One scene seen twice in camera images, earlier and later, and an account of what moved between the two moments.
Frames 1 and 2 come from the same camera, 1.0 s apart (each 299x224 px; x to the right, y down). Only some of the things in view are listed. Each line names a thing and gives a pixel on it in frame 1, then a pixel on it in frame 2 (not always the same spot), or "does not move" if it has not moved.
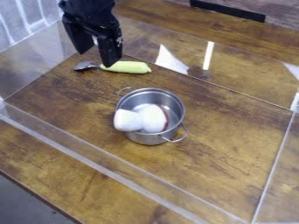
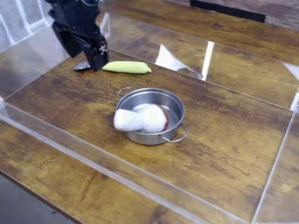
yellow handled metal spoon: [125, 66] does not move
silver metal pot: [136, 96] does not move
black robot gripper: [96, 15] → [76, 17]
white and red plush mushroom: [146, 118] does not move
